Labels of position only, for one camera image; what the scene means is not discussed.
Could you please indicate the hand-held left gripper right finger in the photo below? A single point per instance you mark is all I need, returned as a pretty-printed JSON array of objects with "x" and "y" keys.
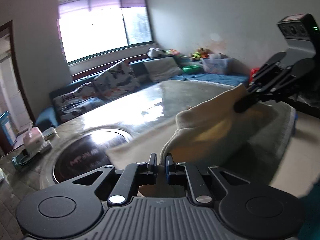
[{"x": 170, "y": 167}]

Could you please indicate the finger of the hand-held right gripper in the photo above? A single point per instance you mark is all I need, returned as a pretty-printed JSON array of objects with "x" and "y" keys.
[
  {"x": 246, "y": 105},
  {"x": 268, "y": 65}
]

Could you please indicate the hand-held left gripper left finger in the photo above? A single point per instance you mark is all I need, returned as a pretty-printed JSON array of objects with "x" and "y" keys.
[{"x": 152, "y": 162}]

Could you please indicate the cream garment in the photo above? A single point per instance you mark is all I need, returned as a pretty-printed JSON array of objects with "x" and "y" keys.
[{"x": 212, "y": 120}]

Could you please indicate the red plastic stool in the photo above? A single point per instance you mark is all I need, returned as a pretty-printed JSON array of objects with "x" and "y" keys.
[{"x": 255, "y": 72}]

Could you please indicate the blue sofa blanket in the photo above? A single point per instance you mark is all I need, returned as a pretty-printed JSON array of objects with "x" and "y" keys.
[{"x": 217, "y": 78}]

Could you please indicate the clear plastic storage box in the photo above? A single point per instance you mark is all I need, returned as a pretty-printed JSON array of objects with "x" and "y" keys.
[{"x": 216, "y": 65}]

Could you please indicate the green plastic bowl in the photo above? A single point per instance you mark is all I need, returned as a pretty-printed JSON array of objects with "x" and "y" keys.
[{"x": 191, "y": 69}]

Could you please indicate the brown and green plush toys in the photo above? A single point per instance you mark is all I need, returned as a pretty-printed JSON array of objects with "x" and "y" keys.
[{"x": 200, "y": 53}]

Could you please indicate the round black built-in hotplate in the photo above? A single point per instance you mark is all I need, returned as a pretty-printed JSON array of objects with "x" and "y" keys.
[{"x": 82, "y": 152}]

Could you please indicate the pink and green toy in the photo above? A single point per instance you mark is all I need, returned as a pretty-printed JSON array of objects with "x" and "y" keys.
[{"x": 172, "y": 52}]

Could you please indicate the large butterfly print pillow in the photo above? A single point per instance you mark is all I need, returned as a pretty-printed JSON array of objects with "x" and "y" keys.
[{"x": 115, "y": 77}]

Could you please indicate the grey pillow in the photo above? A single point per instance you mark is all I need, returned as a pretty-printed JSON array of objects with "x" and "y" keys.
[{"x": 160, "y": 68}]

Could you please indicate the blue corner sofa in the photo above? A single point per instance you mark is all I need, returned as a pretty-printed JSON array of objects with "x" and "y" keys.
[{"x": 136, "y": 67}]

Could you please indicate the small butterfly print pillow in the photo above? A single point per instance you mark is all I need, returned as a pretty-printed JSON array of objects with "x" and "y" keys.
[{"x": 75, "y": 100}]

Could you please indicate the panda plush toy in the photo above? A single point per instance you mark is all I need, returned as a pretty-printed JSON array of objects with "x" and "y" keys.
[{"x": 154, "y": 52}]

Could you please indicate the small grey box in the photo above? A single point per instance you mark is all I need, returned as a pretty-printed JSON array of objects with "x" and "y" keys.
[{"x": 49, "y": 133}]

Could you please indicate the pink tissue pack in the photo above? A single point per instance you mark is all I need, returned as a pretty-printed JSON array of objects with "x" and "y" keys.
[{"x": 33, "y": 137}]

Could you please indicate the teal comb holder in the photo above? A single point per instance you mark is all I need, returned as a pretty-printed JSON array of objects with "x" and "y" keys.
[{"x": 27, "y": 160}]

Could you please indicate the window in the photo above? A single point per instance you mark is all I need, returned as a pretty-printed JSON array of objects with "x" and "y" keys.
[{"x": 92, "y": 35}]

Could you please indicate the light blue cabinet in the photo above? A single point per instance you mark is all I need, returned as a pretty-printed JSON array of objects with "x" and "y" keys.
[{"x": 6, "y": 130}]

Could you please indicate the dark wooden door frame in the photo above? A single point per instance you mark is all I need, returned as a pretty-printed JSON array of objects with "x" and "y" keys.
[{"x": 17, "y": 67}]

